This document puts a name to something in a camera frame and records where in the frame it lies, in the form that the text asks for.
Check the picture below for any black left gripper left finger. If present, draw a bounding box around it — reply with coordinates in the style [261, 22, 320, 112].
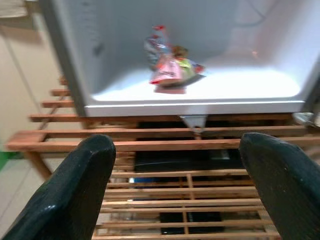
[0, 134, 117, 240]

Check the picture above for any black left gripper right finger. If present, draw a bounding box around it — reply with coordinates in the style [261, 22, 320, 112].
[238, 132, 320, 240]

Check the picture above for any pink snack pouch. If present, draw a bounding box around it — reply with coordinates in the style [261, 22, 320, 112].
[149, 55, 187, 87]

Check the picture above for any red white snack pouch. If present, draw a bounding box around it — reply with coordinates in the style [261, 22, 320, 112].
[143, 24, 173, 72]

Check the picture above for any brown green snack pack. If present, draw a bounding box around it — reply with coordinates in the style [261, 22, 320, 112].
[171, 44, 198, 78]

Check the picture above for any grey fridge drain spout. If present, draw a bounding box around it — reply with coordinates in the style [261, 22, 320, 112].
[178, 114, 208, 135]

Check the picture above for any small fridge white interior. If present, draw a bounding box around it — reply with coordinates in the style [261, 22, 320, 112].
[39, 0, 320, 118]

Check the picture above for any green box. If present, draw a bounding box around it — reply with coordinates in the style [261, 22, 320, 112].
[0, 149, 16, 171]

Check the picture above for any wooden slatted rack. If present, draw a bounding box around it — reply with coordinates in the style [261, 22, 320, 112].
[4, 74, 320, 240]

